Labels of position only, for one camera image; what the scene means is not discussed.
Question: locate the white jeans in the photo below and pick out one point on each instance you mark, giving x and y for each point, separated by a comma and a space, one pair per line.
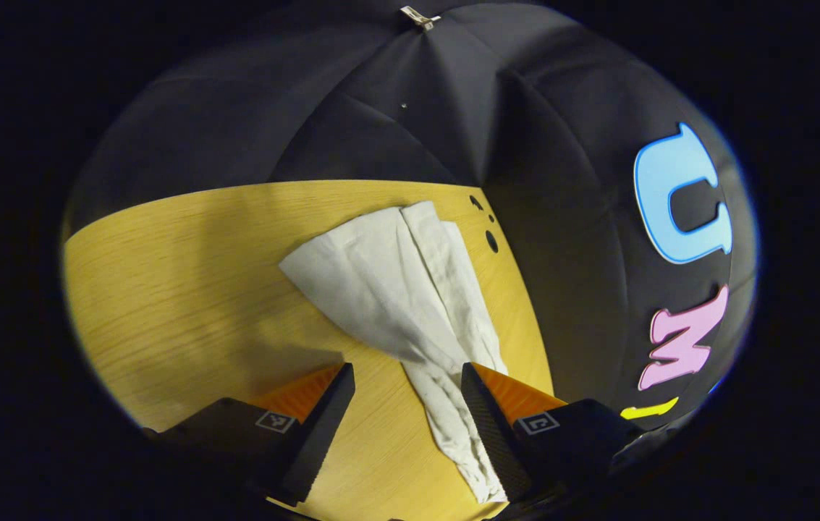
381, 282

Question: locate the silver cloth clip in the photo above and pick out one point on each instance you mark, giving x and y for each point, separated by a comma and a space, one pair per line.
418, 16

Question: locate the black backdrop cloth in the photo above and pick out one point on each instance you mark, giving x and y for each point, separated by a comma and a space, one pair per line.
381, 130

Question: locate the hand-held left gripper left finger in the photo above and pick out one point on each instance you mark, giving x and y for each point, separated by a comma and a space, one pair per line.
326, 427

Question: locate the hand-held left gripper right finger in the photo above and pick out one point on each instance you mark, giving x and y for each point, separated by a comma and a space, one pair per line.
489, 427

